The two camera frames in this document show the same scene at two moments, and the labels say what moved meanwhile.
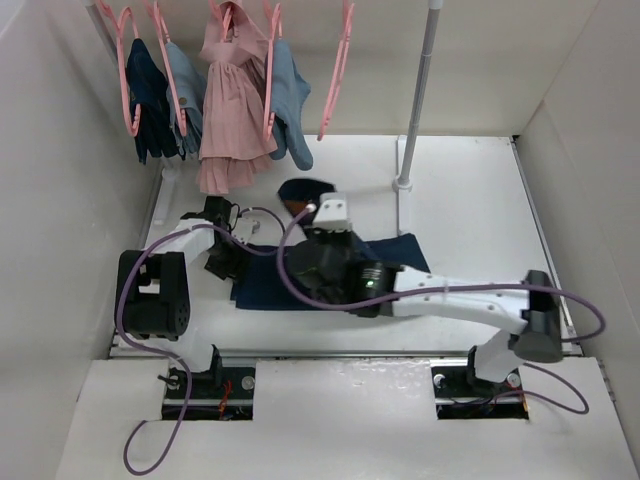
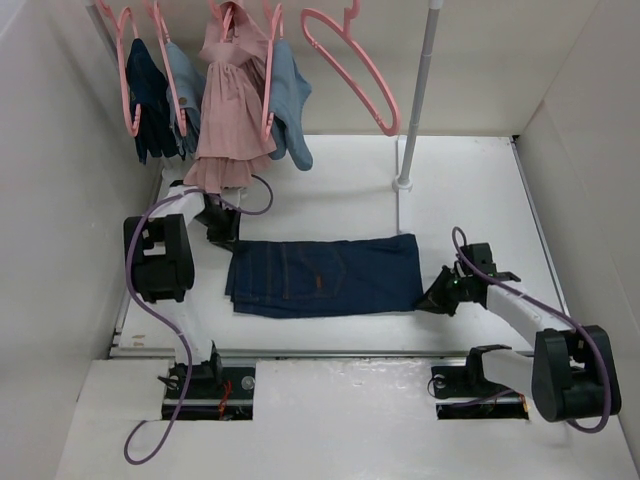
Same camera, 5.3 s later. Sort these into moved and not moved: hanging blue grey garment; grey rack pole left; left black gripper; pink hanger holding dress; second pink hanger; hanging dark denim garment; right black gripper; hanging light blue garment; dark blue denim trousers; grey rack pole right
Moved: left black gripper; right black gripper; dark blue denim trousers
Not moved: second pink hanger; grey rack pole left; hanging dark denim garment; hanging light blue garment; hanging blue grey garment; pink hanger holding dress; grey rack pole right
